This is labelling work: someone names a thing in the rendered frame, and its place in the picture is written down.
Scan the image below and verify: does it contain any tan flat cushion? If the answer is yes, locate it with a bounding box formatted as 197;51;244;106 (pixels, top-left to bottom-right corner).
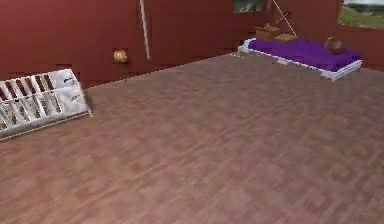
275;32;299;44

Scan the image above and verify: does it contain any white bed with purple cover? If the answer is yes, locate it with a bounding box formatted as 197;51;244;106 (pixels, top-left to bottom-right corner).
237;37;363;82

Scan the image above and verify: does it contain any pale long stick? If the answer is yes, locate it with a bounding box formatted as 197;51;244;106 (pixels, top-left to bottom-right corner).
270;0;298;37

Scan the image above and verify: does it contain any white slatted shelf unit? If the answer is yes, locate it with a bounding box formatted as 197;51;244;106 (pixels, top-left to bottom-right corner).
0;68;94;140

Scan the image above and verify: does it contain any window with green view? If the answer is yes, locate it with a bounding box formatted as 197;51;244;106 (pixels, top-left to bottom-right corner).
337;0;384;31

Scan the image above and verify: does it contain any green framed wall picture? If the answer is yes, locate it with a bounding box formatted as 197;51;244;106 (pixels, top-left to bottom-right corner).
232;0;264;15

